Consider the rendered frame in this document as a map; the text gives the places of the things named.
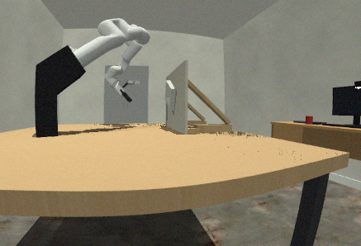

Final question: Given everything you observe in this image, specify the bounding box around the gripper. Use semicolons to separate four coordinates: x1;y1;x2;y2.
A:
113;83;132;102

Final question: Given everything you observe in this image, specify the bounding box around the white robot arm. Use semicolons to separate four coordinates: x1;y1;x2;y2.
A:
69;18;150;88

